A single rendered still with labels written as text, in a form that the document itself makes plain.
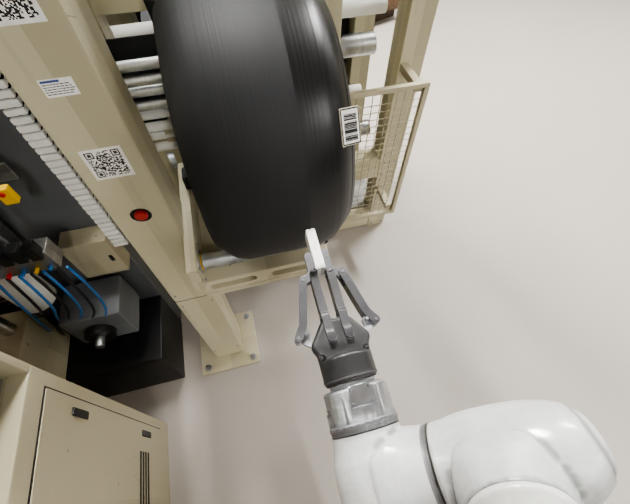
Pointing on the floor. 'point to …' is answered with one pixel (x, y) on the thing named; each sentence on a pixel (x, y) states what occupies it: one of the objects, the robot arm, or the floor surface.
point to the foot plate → (233, 353)
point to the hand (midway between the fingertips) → (315, 252)
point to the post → (232, 343)
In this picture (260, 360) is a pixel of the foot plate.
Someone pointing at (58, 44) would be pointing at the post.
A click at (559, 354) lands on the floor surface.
